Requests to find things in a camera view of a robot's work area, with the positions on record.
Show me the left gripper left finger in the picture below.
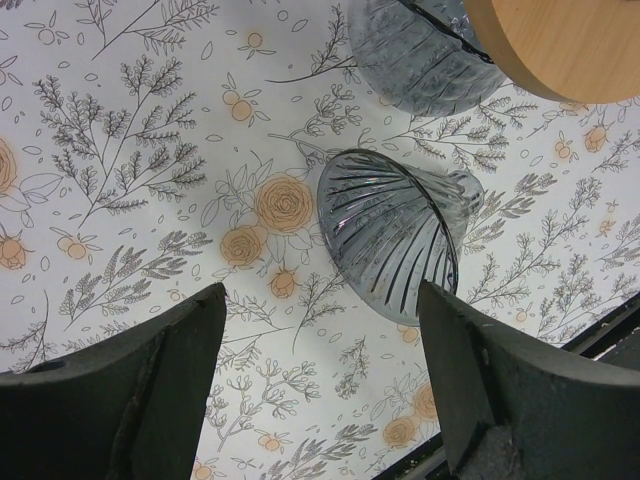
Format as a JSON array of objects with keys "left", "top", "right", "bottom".
[{"left": 1, "top": 283, "right": 227, "bottom": 479}]

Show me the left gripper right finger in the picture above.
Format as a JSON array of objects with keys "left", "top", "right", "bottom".
[{"left": 418, "top": 281, "right": 639, "bottom": 479}]

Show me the grey glass dripper cone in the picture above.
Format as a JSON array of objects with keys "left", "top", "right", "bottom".
[{"left": 317, "top": 149, "right": 484, "bottom": 327}]

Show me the wooden dripper ring holder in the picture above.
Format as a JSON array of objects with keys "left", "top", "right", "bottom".
[{"left": 464, "top": 0, "right": 639, "bottom": 104}]

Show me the glass measuring pitcher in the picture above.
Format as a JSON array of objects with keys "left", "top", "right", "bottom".
[{"left": 347, "top": 0, "right": 506, "bottom": 118}]

